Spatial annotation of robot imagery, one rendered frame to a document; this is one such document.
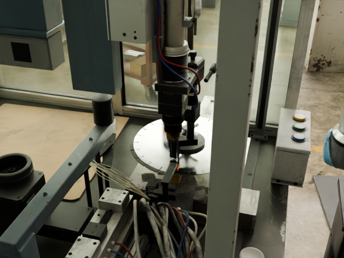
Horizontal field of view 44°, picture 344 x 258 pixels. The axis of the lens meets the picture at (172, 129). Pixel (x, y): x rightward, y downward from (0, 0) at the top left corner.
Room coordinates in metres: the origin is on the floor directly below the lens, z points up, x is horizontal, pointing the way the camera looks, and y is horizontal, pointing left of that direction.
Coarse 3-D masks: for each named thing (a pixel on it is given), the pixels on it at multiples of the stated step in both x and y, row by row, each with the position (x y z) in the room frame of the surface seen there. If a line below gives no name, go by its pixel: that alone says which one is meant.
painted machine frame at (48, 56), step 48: (0, 0) 1.03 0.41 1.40; (48, 0) 1.03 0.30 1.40; (96, 0) 0.90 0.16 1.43; (0, 48) 1.03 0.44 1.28; (48, 48) 1.00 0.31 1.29; (96, 48) 0.90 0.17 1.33; (96, 96) 1.07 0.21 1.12; (96, 144) 0.95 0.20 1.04; (48, 192) 0.74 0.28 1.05; (0, 240) 0.60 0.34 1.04
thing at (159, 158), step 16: (144, 128) 1.18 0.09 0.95; (160, 128) 1.18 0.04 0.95; (208, 128) 1.18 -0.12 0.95; (144, 144) 1.09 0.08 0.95; (160, 144) 1.09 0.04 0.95; (208, 144) 1.09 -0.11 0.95; (144, 160) 1.00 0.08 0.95; (160, 160) 1.00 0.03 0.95; (176, 160) 1.00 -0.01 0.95; (192, 160) 1.00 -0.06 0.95; (208, 160) 1.01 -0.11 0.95
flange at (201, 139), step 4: (196, 132) 1.15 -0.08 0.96; (200, 136) 1.12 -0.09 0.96; (200, 140) 1.10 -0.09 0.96; (204, 140) 1.10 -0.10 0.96; (200, 144) 1.07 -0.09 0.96; (204, 144) 1.09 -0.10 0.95; (180, 148) 1.05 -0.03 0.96; (184, 148) 1.05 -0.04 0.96; (188, 148) 1.05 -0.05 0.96; (192, 148) 1.05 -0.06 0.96; (196, 148) 1.05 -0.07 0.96; (200, 148) 1.06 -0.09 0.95; (188, 152) 1.05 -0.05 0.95
